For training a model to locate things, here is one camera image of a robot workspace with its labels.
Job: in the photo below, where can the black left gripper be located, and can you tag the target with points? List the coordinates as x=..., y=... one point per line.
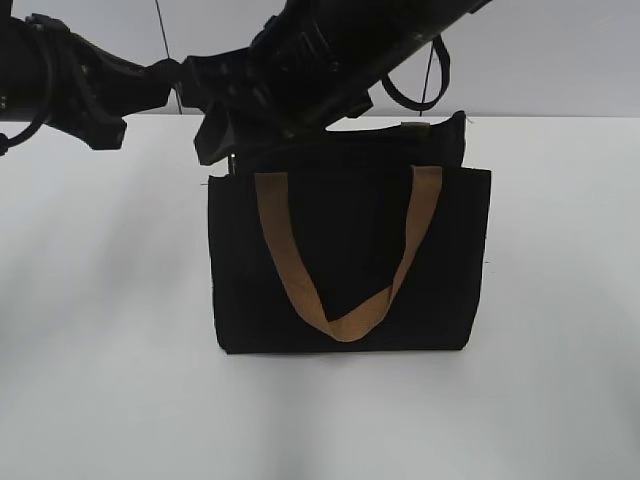
x=118, y=87

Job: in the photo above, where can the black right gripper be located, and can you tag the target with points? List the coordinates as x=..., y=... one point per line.
x=238, y=115

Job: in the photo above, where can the black tote bag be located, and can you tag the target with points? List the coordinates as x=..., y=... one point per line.
x=352, y=241

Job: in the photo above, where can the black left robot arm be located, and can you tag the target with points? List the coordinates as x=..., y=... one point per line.
x=51, y=76

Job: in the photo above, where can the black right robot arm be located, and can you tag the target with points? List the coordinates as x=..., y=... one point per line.
x=310, y=66

